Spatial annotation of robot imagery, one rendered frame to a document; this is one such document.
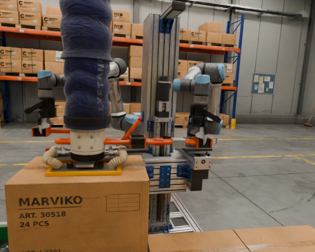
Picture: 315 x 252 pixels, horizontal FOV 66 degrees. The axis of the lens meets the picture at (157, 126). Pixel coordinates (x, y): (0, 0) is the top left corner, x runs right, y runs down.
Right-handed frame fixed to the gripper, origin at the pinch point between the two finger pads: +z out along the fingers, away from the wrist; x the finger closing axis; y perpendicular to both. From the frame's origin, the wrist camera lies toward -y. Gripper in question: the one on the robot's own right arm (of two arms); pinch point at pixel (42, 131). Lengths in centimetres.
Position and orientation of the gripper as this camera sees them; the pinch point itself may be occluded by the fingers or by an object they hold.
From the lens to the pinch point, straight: 158.6
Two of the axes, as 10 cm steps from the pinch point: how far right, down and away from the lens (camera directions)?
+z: -0.5, 9.8, 1.7
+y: 9.9, 0.3, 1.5
